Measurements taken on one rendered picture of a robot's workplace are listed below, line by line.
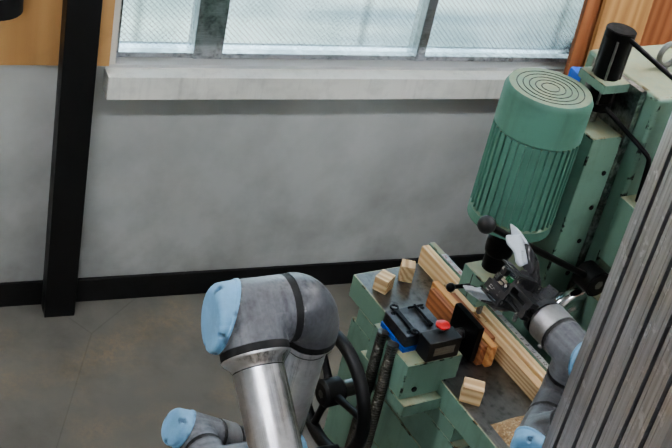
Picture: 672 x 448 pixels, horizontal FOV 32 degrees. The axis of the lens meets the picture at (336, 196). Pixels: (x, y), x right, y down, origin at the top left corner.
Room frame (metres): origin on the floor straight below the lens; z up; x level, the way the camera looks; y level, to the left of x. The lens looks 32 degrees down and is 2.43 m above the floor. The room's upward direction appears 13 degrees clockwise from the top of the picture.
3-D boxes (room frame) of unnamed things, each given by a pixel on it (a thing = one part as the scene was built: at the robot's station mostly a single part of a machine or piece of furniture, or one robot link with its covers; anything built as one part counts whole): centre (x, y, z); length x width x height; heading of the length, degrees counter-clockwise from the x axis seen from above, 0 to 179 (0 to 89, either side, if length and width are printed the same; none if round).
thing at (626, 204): (2.07, -0.62, 1.23); 0.09 x 0.08 x 0.15; 125
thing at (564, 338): (1.63, -0.47, 1.22); 0.11 x 0.08 x 0.09; 35
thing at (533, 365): (2.04, -0.40, 0.92); 0.60 x 0.02 x 0.05; 35
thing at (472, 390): (1.84, -0.35, 0.92); 0.04 x 0.04 x 0.04; 85
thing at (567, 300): (2.04, -0.53, 1.02); 0.12 x 0.03 x 0.12; 125
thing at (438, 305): (2.03, -0.31, 0.93); 0.20 x 0.02 x 0.05; 35
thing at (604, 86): (2.15, -0.47, 1.54); 0.08 x 0.08 x 0.17; 35
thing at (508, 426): (1.77, -0.46, 0.91); 0.10 x 0.07 x 0.02; 125
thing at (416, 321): (1.91, -0.23, 0.99); 0.13 x 0.11 x 0.06; 35
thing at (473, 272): (2.08, -0.37, 1.03); 0.14 x 0.07 x 0.09; 125
